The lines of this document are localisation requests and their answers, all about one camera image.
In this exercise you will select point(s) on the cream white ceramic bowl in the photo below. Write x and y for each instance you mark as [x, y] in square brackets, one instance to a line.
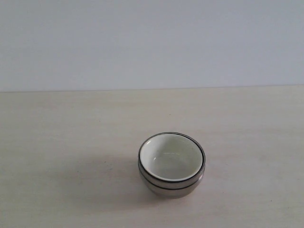
[171, 159]

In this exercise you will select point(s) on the dimpled stainless steel bowl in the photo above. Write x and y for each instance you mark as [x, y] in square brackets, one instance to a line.
[152, 177]

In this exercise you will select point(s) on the smooth stainless steel bowl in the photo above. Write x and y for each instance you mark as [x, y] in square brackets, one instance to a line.
[171, 193]

